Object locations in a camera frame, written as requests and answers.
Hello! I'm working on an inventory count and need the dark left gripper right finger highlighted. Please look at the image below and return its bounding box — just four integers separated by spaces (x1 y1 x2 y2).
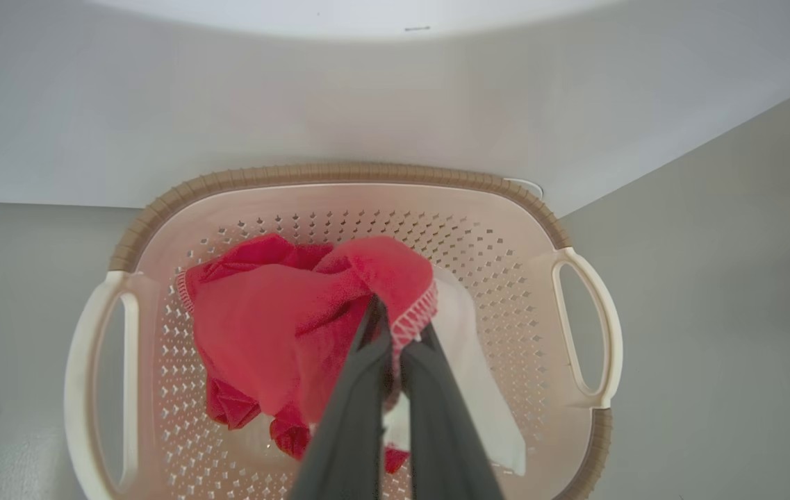
397 322 506 500

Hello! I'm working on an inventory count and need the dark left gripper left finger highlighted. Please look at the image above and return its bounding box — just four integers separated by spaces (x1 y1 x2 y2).
289 294 394 500

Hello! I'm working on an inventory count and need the round white filter cover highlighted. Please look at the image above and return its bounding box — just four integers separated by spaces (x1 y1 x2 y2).
504 178 545 203

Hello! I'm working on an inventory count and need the red garment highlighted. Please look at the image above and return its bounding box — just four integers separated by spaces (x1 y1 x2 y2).
176 233 528 481

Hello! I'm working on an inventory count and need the cream perforated basket brown rim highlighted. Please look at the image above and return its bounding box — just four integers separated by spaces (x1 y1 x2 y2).
63 162 624 500

